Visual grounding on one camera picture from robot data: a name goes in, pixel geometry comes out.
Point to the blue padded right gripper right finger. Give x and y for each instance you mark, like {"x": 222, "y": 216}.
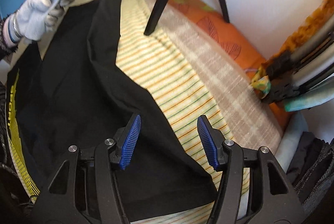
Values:
{"x": 212, "y": 142}

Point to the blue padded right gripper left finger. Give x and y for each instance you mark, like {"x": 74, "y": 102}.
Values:
{"x": 125, "y": 142}

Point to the black pants with yellow pattern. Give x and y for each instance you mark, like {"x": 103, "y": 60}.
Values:
{"x": 68, "y": 106}

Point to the white gloved left hand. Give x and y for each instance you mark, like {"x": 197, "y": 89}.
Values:
{"x": 35, "y": 17}

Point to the pink checked bed cover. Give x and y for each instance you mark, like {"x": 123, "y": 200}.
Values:
{"x": 252, "y": 123}

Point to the yellow striped blanket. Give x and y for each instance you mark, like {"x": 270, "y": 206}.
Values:
{"x": 187, "y": 136}

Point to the folded tripod with colourful scarf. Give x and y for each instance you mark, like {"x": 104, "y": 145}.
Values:
{"x": 300, "y": 76}

